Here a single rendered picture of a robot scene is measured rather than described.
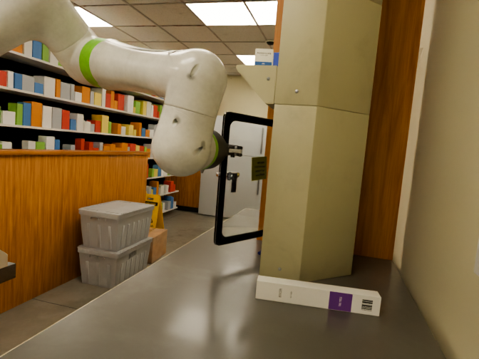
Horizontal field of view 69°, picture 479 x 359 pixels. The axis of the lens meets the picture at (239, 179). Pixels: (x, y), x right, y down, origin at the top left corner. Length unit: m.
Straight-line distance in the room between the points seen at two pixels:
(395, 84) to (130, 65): 0.89
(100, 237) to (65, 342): 2.50
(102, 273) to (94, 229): 0.38
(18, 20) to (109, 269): 2.51
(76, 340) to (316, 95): 0.74
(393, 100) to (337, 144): 0.39
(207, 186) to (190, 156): 5.60
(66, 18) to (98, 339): 0.68
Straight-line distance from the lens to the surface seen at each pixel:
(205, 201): 6.26
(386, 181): 1.30
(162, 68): 0.67
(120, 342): 0.69
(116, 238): 3.09
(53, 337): 0.72
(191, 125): 0.62
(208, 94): 0.62
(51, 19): 0.94
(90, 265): 3.30
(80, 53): 0.94
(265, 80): 0.95
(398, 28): 1.37
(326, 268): 1.03
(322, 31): 0.96
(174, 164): 0.62
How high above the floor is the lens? 1.29
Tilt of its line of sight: 5 degrees down
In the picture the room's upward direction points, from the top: 5 degrees clockwise
